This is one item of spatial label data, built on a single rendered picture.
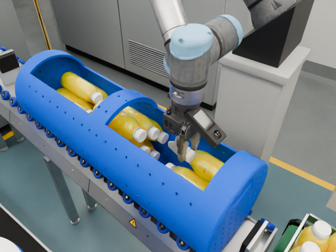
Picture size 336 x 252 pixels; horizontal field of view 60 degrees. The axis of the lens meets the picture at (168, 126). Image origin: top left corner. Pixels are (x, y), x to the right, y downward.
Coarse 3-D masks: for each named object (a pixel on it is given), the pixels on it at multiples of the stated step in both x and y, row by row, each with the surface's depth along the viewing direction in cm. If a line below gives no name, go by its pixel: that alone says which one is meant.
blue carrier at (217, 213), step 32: (32, 64) 103; (64, 64) 117; (32, 96) 99; (128, 96) 87; (64, 128) 90; (96, 128) 82; (96, 160) 84; (128, 160) 75; (160, 160) 102; (224, 160) 89; (256, 160) 70; (128, 192) 79; (160, 192) 70; (192, 192) 65; (224, 192) 63; (256, 192) 80; (192, 224) 65; (224, 224) 66
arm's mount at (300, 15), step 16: (304, 0) 115; (288, 16) 110; (304, 16) 127; (256, 32) 121; (272, 32) 117; (288, 32) 115; (240, 48) 130; (256, 48) 125; (272, 48) 121; (288, 48) 126; (272, 64) 125
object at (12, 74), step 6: (0, 54) 137; (6, 54) 138; (12, 54) 139; (0, 60) 136; (6, 60) 138; (12, 60) 140; (0, 66) 137; (6, 66) 139; (12, 66) 141; (18, 66) 144; (0, 72) 140; (6, 72) 142; (12, 72) 144; (6, 78) 143; (12, 78) 146; (6, 84) 145
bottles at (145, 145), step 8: (64, 88) 114; (72, 96) 110; (104, 96) 112; (80, 104) 107; (88, 104) 109; (88, 112) 105; (152, 120) 100; (160, 128) 99; (160, 136) 96; (136, 144) 92; (144, 144) 99; (152, 152) 98; (200, 152) 89; (176, 168) 85; (184, 168) 84; (184, 176) 82; (192, 176) 82; (200, 184) 79
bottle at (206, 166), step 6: (192, 156) 82; (198, 156) 81; (204, 156) 80; (210, 156) 80; (192, 162) 82; (198, 162) 80; (204, 162) 79; (210, 162) 79; (216, 162) 79; (222, 162) 79; (198, 168) 80; (204, 168) 79; (210, 168) 78; (216, 168) 77; (198, 174) 81; (204, 174) 79; (210, 174) 78
